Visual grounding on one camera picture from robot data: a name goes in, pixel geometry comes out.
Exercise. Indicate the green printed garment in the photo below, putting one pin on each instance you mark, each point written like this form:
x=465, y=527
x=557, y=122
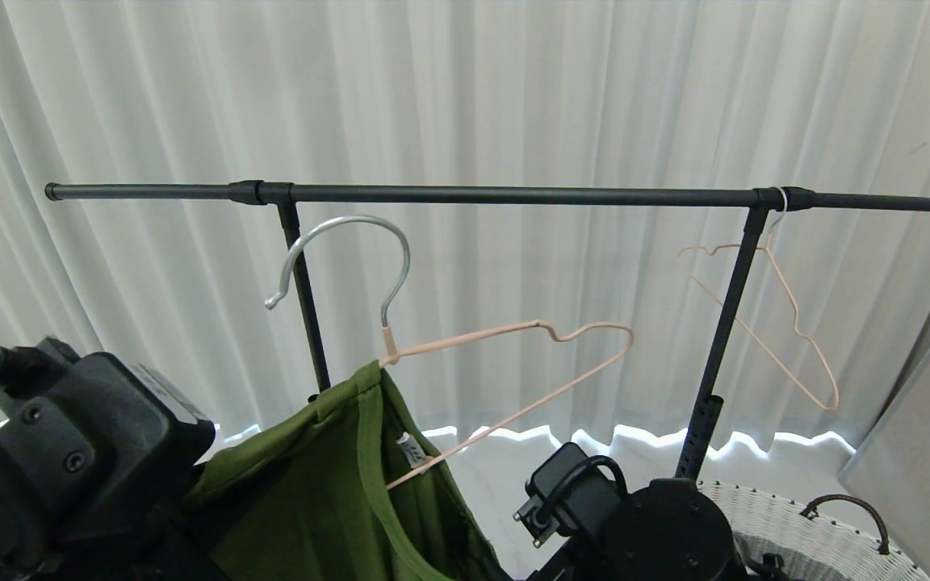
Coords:
x=312, y=484

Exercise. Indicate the white laundry basket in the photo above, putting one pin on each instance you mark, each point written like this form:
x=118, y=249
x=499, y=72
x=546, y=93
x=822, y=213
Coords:
x=796, y=524

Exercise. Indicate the pink clothes hanger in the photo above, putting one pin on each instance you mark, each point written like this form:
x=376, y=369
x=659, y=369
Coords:
x=390, y=343
x=794, y=319

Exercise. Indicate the white curtain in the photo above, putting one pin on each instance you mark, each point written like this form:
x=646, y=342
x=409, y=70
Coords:
x=190, y=97

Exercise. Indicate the black clothes rack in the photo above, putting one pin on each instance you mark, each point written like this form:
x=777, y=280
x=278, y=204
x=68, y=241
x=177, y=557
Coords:
x=513, y=194

